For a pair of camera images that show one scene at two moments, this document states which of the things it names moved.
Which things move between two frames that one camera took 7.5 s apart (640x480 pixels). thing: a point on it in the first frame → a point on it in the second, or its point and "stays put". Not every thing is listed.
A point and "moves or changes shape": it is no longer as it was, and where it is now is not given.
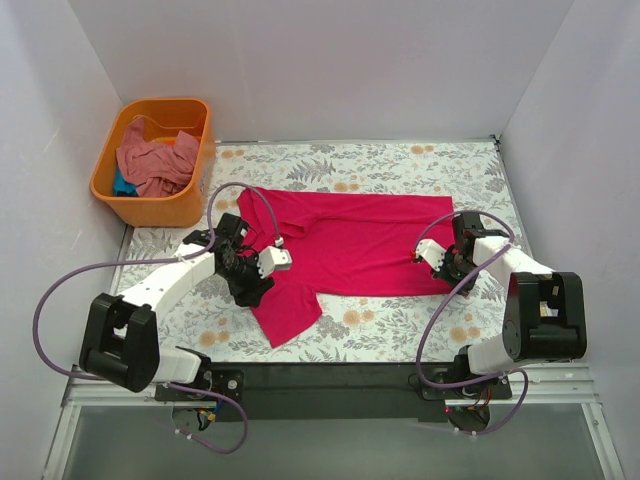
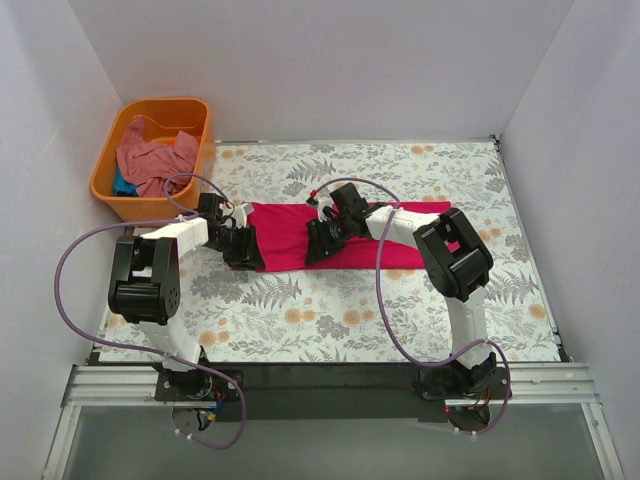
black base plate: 330,392 stays put
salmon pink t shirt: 157,169 stays put
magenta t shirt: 340,244 moves or changes shape
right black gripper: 454,278 → 322,240
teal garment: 121,187 stays put
